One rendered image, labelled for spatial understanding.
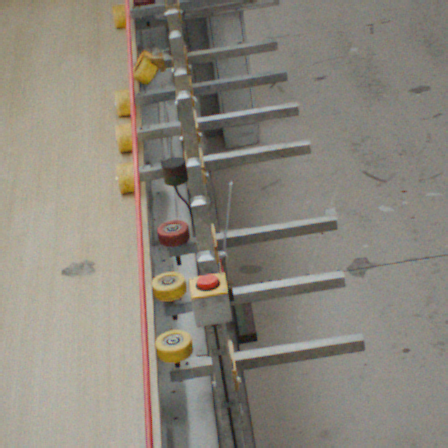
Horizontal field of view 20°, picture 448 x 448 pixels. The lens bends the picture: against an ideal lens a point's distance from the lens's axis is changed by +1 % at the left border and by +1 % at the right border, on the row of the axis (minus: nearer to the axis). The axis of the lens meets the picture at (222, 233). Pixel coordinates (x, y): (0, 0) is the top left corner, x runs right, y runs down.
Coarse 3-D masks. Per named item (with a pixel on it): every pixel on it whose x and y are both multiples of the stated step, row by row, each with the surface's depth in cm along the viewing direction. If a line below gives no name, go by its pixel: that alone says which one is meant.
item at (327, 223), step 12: (324, 216) 328; (252, 228) 328; (264, 228) 327; (276, 228) 326; (288, 228) 326; (300, 228) 326; (312, 228) 326; (324, 228) 326; (336, 228) 327; (192, 240) 327; (216, 240) 326; (228, 240) 326; (240, 240) 326; (252, 240) 326; (264, 240) 327; (180, 252) 326; (192, 252) 327
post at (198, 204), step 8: (192, 200) 288; (200, 200) 287; (192, 208) 287; (200, 208) 287; (200, 216) 288; (208, 216) 289; (200, 224) 289; (208, 224) 290; (200, 232) 290; (208, 232) 291; (200, 240) 292; (208, 240) 292; (200, 248) 293; (208, 248) 293
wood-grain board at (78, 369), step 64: (0, 0) 498; (64, 0) 488; (0, 64) 440; (64, 64) 432; (128, 64) 425; (0, 128) 394; (64, 128) 387; (0, 192) 356; (64, 192) 351; (0, 256) 325; (64, 256) 321; (128, 256) 316; (0, 320) 299; (64, 320) 295; (128, 320) 291; (0, 384) 277; (64, 384) 274; (128, 384) 270
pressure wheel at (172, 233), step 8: (168, 224) 326; (176, 224) 326; (184, 224) 325; (160, 232) 323; (168, 232) 323; (176, 232) 322; (184, 232) 322; (160, 240) 324; (168, 240) 322; (176, 240) 322; (184, 240) 323
